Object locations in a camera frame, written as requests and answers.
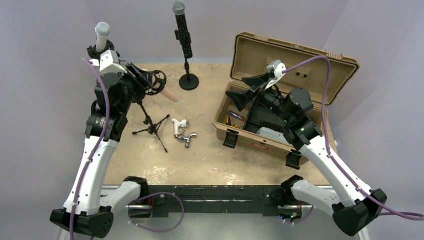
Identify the white silver microphone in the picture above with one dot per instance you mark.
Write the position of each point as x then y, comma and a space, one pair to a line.
103, 32

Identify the black round-base stand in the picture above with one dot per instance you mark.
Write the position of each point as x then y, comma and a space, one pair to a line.
189, 81
96, 55

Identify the black round-base stand left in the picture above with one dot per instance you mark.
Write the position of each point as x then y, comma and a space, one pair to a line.
96, 55

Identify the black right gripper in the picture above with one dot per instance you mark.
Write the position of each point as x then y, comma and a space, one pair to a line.
241, 98

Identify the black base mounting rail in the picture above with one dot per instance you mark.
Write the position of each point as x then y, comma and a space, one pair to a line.
266, 200

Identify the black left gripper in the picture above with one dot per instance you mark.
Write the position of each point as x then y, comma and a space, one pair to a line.
144, 82

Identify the black tripod microphone stand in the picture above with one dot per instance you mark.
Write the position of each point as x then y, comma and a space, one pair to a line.
153, 127

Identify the white plastic faucet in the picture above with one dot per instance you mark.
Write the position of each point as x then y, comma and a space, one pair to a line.
179, 124

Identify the black speckled microphone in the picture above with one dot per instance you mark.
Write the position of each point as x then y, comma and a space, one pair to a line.
183, 30

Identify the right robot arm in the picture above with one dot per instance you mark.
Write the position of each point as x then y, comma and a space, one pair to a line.
353, 204

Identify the purple handled screwdriver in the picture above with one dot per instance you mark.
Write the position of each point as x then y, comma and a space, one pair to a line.
236, 116

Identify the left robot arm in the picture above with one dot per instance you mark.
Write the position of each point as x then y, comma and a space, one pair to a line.
85, 211

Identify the black tray in case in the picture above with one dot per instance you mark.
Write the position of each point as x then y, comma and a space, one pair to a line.
260, 117

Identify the yellow black tool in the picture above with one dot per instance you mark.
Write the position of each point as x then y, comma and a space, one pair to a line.
228, 122

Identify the chrome metal faucet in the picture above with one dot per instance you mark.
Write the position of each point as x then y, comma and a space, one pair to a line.
187, 139

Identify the pink rose-gold microphone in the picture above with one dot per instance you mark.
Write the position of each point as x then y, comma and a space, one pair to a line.
169, 95

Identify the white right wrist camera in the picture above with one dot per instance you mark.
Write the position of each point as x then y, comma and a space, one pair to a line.
276, 70

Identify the grey device in case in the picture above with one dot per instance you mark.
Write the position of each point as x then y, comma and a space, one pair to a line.
273, 135

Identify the black round-base stand centre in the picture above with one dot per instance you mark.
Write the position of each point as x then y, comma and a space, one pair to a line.
189, 81

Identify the tan plastic tool case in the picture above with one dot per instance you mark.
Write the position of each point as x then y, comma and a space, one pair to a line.
322, 73

